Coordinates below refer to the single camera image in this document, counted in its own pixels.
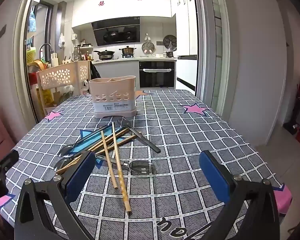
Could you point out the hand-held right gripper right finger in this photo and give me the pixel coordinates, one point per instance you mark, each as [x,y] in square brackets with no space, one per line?
[215,175]

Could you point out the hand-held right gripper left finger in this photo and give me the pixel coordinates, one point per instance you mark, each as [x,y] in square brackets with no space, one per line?
[80,177]

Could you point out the pink plastic utensil holder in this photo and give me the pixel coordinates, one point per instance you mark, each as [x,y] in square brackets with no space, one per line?
[112,90]

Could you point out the grey checked star tablecloth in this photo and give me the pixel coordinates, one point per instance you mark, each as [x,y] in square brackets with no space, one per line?
[190,142]

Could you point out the all-steel spoon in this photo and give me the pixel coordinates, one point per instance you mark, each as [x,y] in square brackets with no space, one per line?
[142,167]

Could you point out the beige perforated storage trolley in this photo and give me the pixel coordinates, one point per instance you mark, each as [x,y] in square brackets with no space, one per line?
[62,76]

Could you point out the green plastic basket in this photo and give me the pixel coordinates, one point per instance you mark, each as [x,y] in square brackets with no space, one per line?
[31,56]

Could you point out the black jacket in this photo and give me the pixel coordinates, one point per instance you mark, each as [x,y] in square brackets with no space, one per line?
[95,73]

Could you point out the black built-in oven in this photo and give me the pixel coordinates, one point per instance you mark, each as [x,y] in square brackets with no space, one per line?
[157,75]

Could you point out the black kitchen faucet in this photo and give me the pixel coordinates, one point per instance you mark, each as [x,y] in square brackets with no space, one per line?
[46,45]

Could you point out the black wok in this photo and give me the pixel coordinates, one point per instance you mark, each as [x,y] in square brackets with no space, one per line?
[105,53]

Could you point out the white plastic bag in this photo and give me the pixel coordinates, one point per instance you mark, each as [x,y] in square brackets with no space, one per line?
[61,41]

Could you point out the white kitchen counter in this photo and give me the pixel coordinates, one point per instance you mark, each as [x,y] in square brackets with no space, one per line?
[135,59]

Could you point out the steel cooking pot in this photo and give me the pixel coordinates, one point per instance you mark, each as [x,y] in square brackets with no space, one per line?
[127,50]

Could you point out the white refrigerator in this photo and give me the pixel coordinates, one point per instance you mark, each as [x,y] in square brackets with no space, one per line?
[187,42]

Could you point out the round hanging pan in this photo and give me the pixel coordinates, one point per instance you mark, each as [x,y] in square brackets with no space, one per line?
[170,41]

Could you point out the round steel steamer rack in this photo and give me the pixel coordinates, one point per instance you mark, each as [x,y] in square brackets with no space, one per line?
[148,47]

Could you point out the black range hood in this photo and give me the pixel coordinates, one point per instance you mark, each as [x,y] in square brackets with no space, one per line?
[116,31]

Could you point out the dark wall switch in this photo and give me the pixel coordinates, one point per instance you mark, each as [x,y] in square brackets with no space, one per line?
[1,32]

